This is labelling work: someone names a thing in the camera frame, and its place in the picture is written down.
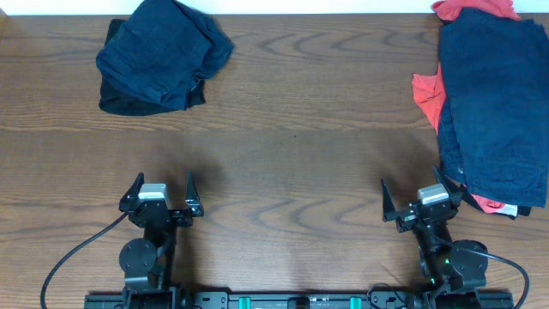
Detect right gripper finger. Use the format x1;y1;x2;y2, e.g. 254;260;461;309
381;179;396;222
432;165;460;198

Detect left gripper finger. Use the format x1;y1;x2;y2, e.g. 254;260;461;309
185;171;204;217
118;172;145;212

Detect navy blue shorts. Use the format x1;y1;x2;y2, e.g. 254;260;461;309
439;8;548;207
96;0;234;111

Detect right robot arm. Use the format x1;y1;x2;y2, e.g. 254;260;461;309
381;167;488;308

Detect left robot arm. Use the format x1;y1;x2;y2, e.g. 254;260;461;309
119;172;204;309

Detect folded black garment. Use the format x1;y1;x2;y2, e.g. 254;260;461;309
98;18;207;117

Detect red printed t-shirt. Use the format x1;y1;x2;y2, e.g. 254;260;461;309
412;0;521;218

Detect folded navy blue shorts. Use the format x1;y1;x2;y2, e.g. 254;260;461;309
96;0;234;111

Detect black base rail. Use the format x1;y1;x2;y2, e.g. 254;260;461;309
84;289;514;309

